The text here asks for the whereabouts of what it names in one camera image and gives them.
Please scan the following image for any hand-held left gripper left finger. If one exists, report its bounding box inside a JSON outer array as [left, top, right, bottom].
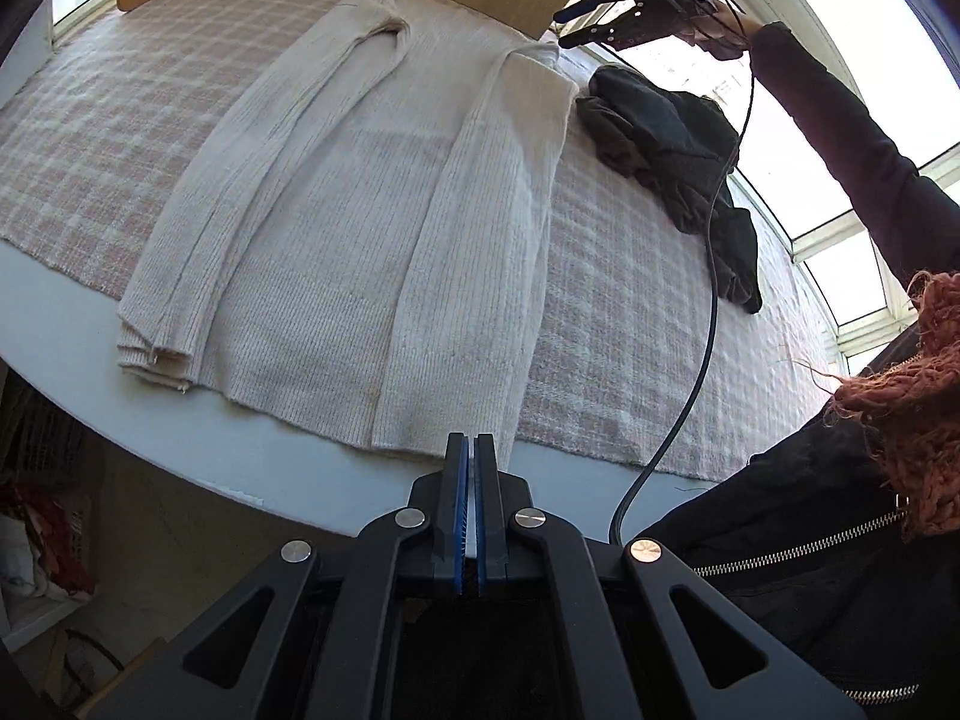
[[86, 431, 472, 720]]

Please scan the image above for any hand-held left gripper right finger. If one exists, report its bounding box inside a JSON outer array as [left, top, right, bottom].
[[472, 433, 863, 720]]

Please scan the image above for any beige knitted sweater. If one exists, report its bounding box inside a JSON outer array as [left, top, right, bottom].
[[116, 0, 580, 462]]

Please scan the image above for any person's right forearm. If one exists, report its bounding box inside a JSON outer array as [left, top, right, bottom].
[[750, 21, 960, 282]]

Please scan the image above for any person's right hand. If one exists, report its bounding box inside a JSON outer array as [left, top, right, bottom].
[[691, 0, 757, 62]]

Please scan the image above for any black garment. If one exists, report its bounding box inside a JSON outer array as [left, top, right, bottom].
[[600, 67, 764, 316]]

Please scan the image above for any person in black jacket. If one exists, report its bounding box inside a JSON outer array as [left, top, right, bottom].
[[637, 270, 960, 720]]

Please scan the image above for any red cloth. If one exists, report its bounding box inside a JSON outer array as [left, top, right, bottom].
[[0, 480, 98, 601]]

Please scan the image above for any white cloth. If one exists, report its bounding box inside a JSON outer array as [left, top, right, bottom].
[[0, 514, 42, 601]]

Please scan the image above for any rust knitted scarf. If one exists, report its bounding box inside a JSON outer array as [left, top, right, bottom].
[[776, 270, 960, 541]]

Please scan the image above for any pink plaid blanket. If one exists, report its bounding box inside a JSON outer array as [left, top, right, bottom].
[[0, 0, 845, 481]]

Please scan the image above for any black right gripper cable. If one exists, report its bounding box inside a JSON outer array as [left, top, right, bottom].
[[607, 0, 760, 545]]

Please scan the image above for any dark wire basket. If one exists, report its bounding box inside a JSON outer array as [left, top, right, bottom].
[[11, 371, 102, 485]]

